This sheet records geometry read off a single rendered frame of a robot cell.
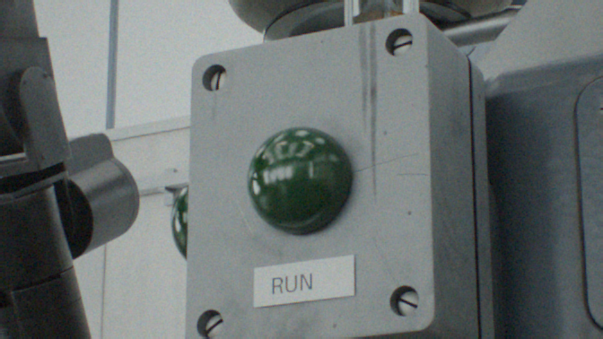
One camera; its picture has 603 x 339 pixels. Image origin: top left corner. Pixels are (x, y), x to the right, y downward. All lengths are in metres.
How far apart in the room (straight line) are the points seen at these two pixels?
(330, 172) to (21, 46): 0.52
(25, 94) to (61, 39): 6.56
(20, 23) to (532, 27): 0.38
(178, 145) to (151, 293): 0.63
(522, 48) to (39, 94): 0.36
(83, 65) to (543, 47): 6.76
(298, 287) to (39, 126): 0.50
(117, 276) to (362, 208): 6.48
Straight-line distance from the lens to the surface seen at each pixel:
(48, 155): 0.94
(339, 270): 0.44
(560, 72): 0.50
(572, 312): 0.48
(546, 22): 0.64
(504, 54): 0.68
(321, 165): 0.44
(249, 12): 0.95
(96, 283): 6.97
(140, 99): 7.14
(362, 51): 0.46
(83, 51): 7.40
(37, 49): 0.96
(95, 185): 1.00
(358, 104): 0.46
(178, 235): 0.49
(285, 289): 0.45
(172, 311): 6.74
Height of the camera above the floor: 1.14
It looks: 19 degrees up
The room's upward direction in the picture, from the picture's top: straight up
